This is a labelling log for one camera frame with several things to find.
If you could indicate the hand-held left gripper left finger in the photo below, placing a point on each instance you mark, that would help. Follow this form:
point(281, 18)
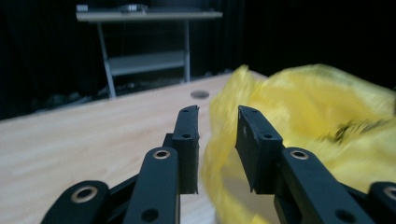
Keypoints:
point(188, 155)

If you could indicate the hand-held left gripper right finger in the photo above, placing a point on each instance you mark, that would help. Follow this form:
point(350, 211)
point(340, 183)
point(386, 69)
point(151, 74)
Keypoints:
point(257, 155)

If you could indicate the yellow plastic bag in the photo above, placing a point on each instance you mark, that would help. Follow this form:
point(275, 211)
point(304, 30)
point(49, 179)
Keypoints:
point(311, 102)

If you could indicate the grey table grommet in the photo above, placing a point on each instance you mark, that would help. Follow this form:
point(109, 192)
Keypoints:
point(200, 94)

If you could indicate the grey flat device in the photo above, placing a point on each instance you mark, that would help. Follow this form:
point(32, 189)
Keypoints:
point(133, 8)

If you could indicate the white metal desk frame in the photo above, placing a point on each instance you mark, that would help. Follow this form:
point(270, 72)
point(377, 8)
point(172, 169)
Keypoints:
point(146, 63)

